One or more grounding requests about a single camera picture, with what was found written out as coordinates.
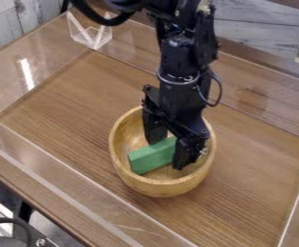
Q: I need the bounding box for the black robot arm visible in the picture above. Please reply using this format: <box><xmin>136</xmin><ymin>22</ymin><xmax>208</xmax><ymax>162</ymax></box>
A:
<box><xmin>69</xmin><ymin>0</ymin><xmax>219</xmax><ymax>170</ymax></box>

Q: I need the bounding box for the black cable bottom left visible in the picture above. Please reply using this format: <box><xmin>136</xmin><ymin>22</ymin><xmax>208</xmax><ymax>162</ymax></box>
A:
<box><xmin>0</xmin><ymin>217</ymin><xmax>31</xmax><ymax>247</ymax></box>

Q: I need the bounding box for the clear acrylic corner bracket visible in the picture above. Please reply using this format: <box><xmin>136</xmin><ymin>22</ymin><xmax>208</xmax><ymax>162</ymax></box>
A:
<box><xmin>65</xmin><ymin>12</ymin><xmax>112</xmax><ymax>50</ymax></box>

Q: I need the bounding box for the brown wooden bowl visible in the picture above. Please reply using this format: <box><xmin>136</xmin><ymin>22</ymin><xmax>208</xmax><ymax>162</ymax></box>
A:
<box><xmin>108</xmin><ymin>106</ymin><xmax>216</xmax><ymax>198</ymax></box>

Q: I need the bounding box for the black metal base plate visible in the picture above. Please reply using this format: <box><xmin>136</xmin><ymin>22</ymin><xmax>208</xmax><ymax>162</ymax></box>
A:
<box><xmin>12</xmin><ymin>224</ymin><xmax>59</xmax><ymax>247</ymax></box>

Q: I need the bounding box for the green rectangular block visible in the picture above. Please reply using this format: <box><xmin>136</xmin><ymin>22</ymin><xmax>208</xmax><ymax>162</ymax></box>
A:
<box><xmin>128</xmin><ymin>137</ymin><xmax>176</xmax><ymax>175</ymax></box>

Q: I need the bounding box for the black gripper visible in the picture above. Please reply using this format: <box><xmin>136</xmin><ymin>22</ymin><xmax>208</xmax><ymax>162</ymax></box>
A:
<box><xmin>141</xmin><ymin>69</ymin><xmax>211</xmax><ymax>170</ymax></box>

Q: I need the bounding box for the black table leg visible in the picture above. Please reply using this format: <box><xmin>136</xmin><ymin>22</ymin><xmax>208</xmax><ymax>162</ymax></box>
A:
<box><xmin>13</xmin><ymin>201</ymin><xmax>33</xmax><ymax>223</ymax></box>

